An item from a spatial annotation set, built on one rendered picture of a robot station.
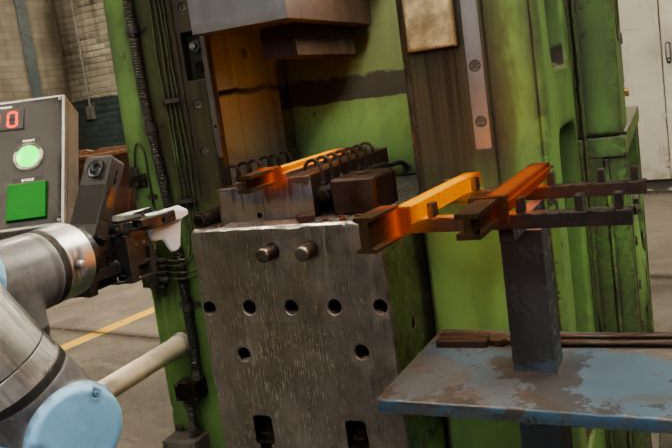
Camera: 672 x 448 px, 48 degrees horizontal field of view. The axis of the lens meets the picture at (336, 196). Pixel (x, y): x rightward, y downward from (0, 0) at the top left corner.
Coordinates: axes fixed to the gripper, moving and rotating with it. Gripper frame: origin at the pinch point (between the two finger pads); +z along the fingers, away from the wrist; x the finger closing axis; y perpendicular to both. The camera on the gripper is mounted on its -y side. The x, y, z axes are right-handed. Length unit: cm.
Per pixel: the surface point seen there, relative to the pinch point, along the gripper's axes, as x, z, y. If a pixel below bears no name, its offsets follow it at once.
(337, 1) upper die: 8, 57, -31
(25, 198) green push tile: -43.9, 16.9, -1.4
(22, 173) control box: -46, 20, -6
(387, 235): 33.9, -1.4, 5.2
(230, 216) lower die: -10.2, 33.0, 7.3
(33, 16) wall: -697, 713, -165
